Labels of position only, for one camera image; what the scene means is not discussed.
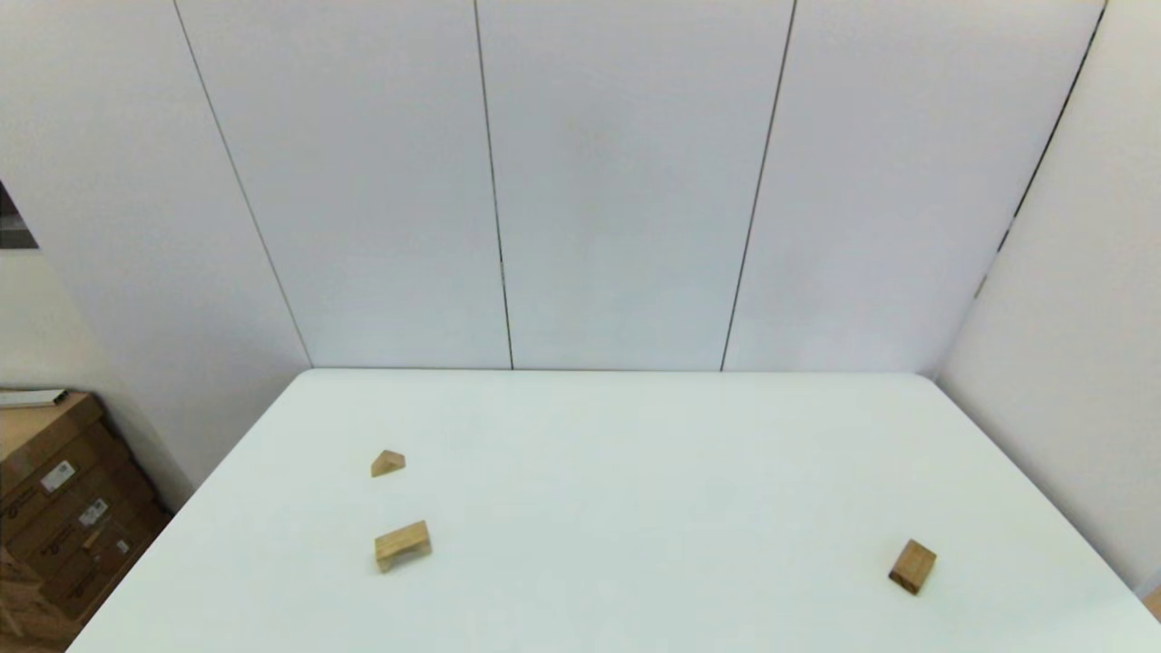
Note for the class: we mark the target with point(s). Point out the rectangular wooden building block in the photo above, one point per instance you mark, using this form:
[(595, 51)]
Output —
[(912, 567)]

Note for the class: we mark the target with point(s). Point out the flat white board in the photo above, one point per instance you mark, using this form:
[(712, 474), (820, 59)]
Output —
[(32, 397)]

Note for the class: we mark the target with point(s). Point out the brown cardboard box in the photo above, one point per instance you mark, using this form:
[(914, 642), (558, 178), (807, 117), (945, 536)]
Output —
[(91, 553), (45, 426)]

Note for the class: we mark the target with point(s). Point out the triangular wooden building block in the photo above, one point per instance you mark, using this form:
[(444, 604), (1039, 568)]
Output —
[(387, 464)]

